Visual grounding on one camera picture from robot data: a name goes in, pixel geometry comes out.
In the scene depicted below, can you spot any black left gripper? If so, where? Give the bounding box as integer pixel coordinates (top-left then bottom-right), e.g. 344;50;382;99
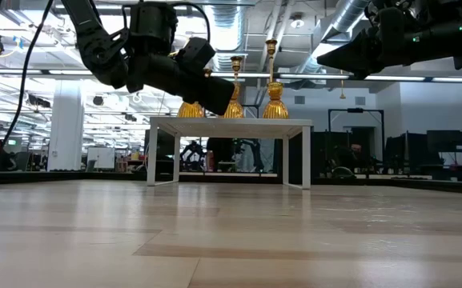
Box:
125;54;235;117

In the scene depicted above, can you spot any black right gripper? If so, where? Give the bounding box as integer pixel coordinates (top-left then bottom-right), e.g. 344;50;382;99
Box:
317;7;462;79

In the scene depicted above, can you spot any amber ribbed glass candle holder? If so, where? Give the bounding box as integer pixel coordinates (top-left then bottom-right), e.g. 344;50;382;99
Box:
261;81;291;120
219;82;246;119
177;101;207;119

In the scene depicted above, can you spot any medium brass candlestick holder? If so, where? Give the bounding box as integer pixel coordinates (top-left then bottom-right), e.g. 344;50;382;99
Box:
230;55;244;85

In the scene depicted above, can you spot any brass lamp base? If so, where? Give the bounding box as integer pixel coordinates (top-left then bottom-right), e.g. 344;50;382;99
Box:
265;38;279;84

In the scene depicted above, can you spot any black monitor on arm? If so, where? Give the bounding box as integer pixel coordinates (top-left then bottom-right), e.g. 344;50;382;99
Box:
426;129;462;169

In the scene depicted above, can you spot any white perforated metal shelf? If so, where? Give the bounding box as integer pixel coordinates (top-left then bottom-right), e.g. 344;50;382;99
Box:
146;116;314;190

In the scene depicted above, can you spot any white cabinet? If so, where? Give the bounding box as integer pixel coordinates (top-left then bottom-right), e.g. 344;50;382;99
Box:
86;146;116;170

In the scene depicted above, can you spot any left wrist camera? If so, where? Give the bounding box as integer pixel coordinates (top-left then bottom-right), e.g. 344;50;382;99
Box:
173;37;217;77

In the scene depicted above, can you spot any black rectangular frame stand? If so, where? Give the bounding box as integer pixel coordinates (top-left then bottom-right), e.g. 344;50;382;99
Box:
327;107;386;179

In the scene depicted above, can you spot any black aluminium rig frame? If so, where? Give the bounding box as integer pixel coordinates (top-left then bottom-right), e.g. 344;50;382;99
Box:
0;170;462;197

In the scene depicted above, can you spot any black hanging cable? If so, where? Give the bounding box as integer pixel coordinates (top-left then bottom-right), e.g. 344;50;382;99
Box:
2;0;54;146

